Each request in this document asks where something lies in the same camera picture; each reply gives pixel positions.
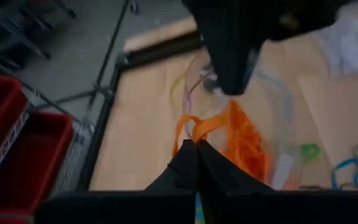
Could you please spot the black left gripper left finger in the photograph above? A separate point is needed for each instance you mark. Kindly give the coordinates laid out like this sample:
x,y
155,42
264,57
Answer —
x,y
166,205

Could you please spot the orange rubber band bunch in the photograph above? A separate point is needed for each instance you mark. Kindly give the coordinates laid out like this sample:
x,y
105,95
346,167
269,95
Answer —
x,y
244,146

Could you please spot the clear plastic zipper bag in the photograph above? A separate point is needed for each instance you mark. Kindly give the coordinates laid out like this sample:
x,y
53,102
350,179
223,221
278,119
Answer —
x,y
272,124

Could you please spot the stack of clear plastic bags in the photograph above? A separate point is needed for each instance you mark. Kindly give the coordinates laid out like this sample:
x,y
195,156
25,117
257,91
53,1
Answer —
x,y
353,49

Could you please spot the green rubber band tangle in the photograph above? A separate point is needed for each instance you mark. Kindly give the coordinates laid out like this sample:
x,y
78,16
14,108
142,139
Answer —
x,y
309,151

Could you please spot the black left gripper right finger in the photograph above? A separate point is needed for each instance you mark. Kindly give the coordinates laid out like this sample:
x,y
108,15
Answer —
x,y
244,205

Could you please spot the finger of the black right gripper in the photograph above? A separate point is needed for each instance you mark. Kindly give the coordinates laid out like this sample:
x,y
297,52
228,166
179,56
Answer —
x,y
225,62
252,53

